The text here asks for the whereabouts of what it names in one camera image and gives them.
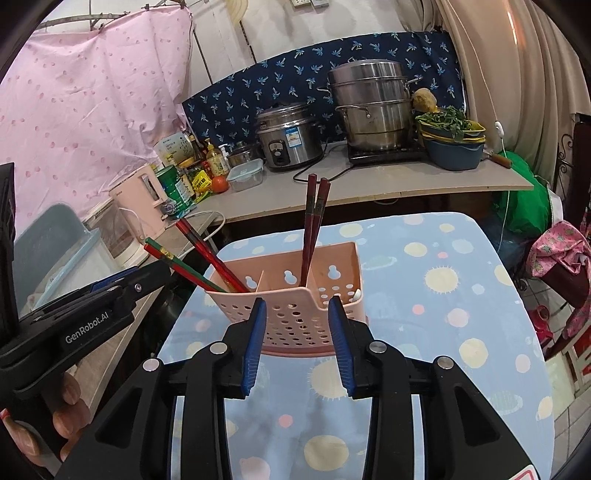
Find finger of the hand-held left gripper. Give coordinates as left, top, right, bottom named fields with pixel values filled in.
left=108, top=261, right=174, bottom=303
left=18, top=265, right=145, bottom=321

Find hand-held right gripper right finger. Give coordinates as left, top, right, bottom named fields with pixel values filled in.
left=328, top=296, right=539, bottom=480

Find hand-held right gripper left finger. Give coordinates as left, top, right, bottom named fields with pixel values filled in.
left=51, top=298, right=269, bottom=480

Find bright red chopstick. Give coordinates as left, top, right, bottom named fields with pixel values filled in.
left=143, top=244, right=220, bottom=294

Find green chopstick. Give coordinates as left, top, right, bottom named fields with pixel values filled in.
left=144, top=237, right=229, bottom=294

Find pink perforated utensil basket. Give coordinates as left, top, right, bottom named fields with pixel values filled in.
left=203, top=241, right=370, bottom=357

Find dark red chopstick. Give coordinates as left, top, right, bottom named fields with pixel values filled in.
left=175, top=219, right=250, bottom=294
left=299, top=174, right=318, bottom=288
left=302, top=178, right=332, bottom=284

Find person's left hand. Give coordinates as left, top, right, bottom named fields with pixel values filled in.
left=0, top=371, right=93, bottom=464

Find clear white blender jug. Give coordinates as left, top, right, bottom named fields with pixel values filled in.
left=85, top=203, right=141, bottom=268

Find blue lidded storage bin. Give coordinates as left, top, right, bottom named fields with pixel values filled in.
left=14, top=204, right=118, bottom=324

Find green tin can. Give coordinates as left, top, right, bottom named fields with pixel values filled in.
left=154, top=165, right=195, bottom=217

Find pink electric kettle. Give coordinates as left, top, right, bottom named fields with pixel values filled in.
left=108, top=162, right=169, bottom=222

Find blue dotted tablecloth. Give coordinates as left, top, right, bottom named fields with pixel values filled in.
left=154, top=211, right=555, bottom=480

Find yellow snack packet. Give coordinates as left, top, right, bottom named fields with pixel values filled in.
left=190, top=168, right=214, bottom=204

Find white green carton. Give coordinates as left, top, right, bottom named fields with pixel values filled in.
left=154, top=132, right=195, bottom=168

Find clear food container blue lid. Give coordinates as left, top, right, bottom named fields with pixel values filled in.
left=226, top=159, right=265, bottom=192

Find small steel lidded pot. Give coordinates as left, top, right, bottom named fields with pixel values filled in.
left=226, top=142, right=260, bottom=168

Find pink dotted curtain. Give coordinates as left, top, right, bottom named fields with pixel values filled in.
left=0, top=7, right=195, bottom=232

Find steel rice cooker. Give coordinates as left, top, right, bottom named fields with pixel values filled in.
left=255, top=102, right=324, bottom=172

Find black induction cooker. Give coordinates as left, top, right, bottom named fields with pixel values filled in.
left=347, top=141, right=428, bottom=167

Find blue plastic basin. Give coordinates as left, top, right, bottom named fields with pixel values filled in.
left=422, top=137, right=485, bottom=171

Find navy printed cloth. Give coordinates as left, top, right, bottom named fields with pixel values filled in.
left=182, top=31, right=465, bottom=153

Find green plastic bag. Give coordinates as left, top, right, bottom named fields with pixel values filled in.
left=496, top=152, right=552, bottom=241

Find pink floral cloth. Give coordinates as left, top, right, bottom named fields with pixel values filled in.
left=526, top=220, right=591, bottom=310

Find steel stacked steamer pot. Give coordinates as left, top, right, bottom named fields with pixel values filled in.
left=328, top=59, right=423, bottom=153

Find green leafy vegetables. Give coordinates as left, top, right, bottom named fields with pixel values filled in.
left=416, top=106, right=476, bottom=139

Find yellow bowl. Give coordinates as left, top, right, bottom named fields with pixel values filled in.
left=418, top=120, right=488, bottom=139

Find brown root vegetable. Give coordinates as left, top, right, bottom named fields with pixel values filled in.
left=413, top=88, right=439, bottom=114

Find white hanging object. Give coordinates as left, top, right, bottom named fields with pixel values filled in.
left=225, top=0, right=254, bottom=24

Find beige curtain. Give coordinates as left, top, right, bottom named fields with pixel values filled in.
left=434, top=0, right=591, bottom=185

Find wooden handled tool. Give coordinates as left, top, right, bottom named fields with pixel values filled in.
left=481, top=151, right=514, bottom=171

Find white switch cord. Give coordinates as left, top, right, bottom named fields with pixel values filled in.
left=449, top=0, right=513, bottom=241

